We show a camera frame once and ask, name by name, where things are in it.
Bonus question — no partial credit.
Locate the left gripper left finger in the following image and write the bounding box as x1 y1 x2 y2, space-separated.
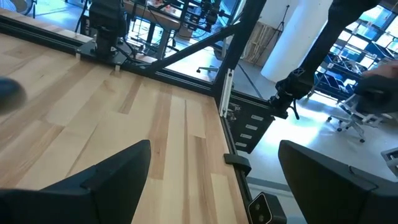
0 139 152 224

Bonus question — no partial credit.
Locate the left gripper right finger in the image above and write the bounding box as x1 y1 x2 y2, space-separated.
278 139 398 224

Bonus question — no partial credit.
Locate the gray box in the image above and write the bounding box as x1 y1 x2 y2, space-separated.
381 146 398 178

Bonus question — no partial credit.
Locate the black table edge clamp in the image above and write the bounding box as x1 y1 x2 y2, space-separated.
223 153 252 177

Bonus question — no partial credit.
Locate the office chair with white base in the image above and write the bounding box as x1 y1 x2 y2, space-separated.
326 74 398 144

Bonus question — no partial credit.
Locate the black panel with white labels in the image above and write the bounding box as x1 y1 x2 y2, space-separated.
228 95 276 155

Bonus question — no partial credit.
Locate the blue storage bin rack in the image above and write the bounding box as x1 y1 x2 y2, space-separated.
313 46 383 100

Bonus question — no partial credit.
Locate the person's hand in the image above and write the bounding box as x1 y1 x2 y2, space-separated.
362 60 398 78

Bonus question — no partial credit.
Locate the person's leg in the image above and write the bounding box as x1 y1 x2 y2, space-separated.
269 0 382 121

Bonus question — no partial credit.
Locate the white round pillar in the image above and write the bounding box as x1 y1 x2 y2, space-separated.
260 0 333 83

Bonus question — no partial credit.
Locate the wooden pallet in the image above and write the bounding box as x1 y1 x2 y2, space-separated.
242 21 282 68

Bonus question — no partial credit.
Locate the wooden background table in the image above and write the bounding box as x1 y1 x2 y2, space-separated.
123 0 187 32

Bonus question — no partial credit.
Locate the black table level camera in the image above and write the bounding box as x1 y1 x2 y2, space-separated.
247 192 287 224

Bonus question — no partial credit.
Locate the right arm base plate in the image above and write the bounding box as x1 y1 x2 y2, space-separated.
74 39 150 71

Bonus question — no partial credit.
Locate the white frame bracket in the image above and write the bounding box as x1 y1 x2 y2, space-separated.
219 68 234 118

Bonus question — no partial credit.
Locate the black aluminium table frame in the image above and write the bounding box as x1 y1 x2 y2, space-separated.
0 0 268 206

